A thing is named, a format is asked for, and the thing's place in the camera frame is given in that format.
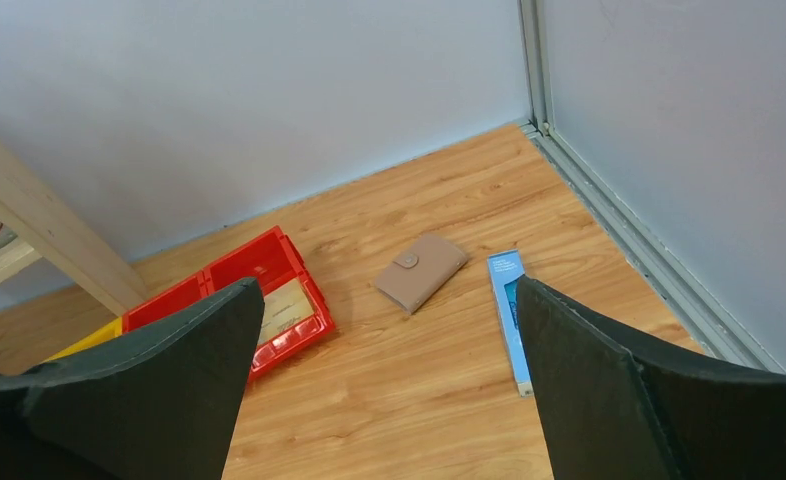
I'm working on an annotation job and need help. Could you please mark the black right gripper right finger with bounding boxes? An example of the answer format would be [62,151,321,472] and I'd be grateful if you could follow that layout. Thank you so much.
[517,276,786,479]

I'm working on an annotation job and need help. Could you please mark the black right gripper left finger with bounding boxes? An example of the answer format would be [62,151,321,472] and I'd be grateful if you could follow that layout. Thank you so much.
[0,277,264,479]

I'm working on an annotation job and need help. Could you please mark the wooden shelf unit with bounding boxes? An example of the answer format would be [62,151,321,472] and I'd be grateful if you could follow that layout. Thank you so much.
[0,141,148,315]

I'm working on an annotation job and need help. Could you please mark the tan cards in bin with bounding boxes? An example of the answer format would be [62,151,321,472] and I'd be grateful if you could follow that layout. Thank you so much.
[258,278,314,345]

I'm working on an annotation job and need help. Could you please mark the beige leather card holder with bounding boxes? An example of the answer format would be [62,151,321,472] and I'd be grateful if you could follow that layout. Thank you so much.
[375,233,468,314]

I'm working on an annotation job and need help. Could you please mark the blue flat box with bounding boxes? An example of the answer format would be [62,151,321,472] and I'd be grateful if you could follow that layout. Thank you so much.
[487,250,533,398]

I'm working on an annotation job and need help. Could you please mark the red bin right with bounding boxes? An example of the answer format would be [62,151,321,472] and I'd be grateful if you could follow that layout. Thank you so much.
[121,226,335,381]

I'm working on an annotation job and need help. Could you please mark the yellow bin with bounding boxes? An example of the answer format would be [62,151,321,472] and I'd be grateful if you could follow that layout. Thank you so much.
[44,317,123,362]

